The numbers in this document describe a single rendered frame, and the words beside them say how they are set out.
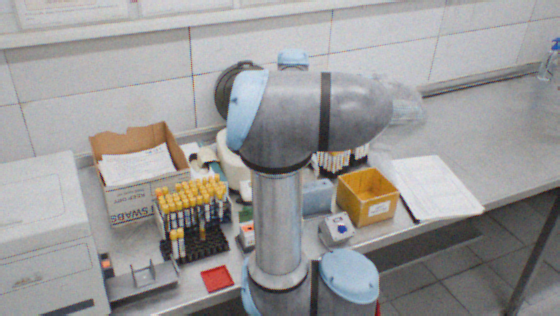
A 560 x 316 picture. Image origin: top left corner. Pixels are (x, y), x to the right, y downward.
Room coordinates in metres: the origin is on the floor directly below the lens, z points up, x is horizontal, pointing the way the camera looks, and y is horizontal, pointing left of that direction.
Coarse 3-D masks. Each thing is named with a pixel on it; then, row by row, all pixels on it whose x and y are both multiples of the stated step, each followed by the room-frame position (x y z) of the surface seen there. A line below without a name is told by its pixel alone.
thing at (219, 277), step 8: (224, 264) 0.89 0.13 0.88; (200, 272) 0.86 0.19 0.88; (208, 272) 0.87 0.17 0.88; (216, 272) 0.87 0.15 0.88; (224, 272) 0.87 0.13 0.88; (208, 280) 0.84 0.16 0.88; (216, 280) 0.84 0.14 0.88; (224, 280) 0.85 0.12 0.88; (232, 280) 0.84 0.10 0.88; (208, 288) 0.81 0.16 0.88; (216, 288) 0.81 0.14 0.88
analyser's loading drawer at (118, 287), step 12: (156, 264) 0.85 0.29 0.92; (168, 264) 0.86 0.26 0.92; (120, 276) 0.81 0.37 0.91; (132, 276) 0.81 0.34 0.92; (156, 276) 0.82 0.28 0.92; (168, 276) 0.82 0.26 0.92; (108, 288) 0.77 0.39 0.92; (120, 288) 0.77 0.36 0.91; (132, 288) 0.78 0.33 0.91; (144, 288) 0.78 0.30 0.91
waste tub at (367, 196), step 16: (352, 176) 1.20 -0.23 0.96; (368, 176) 1.22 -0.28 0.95; (384, 176) 1.18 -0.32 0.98; (352, 192) 1.10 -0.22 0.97; (368, 192) 1.22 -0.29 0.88; (384, 192) 1.17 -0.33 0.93; (400, 192) 1.11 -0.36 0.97; (352, 208) 1.09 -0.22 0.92; (368, 208) 1.07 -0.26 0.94; (384, 208) 1.10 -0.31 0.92; (368, 224) 1.08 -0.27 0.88
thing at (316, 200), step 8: (304, 184) 1.13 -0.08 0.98; (312, 184) 1.13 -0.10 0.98; (320, 184) 1.13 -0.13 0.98; (328, 184) 1.13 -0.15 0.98; (304, 192) 1.09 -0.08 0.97; (312, 192) 1.10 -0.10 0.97; (320, 192) 1.11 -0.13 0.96; (328, 192) 1.12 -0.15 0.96; (304, 200) 1.09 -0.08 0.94; (312, 200) 1.10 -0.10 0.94; (320, 200) 1.11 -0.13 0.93; (328, 200) 1.12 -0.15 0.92; (304, 208) 1.09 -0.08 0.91; (312, 208) 1.10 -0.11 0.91; (320, 208) 1.11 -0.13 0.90; (328, 208) 1.12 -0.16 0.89; (304, 216) 1.09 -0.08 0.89; (312, 216) 1.09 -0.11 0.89; (320, 216) 1.10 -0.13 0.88
